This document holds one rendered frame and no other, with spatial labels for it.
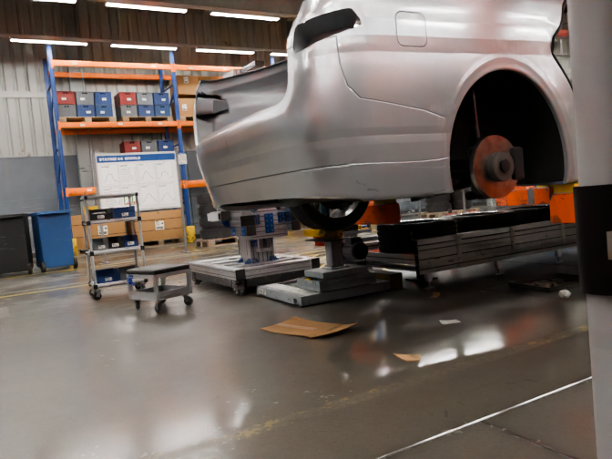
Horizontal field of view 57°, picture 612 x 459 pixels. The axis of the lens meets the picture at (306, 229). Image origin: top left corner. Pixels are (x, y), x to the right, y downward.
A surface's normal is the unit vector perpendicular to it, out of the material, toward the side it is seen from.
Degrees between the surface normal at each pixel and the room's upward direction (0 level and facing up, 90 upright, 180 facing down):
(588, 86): 90
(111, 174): 90
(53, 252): 90
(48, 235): 90
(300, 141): 106
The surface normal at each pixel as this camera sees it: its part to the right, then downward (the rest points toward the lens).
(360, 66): 0.34, 0.02
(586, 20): -0.75, 0.11
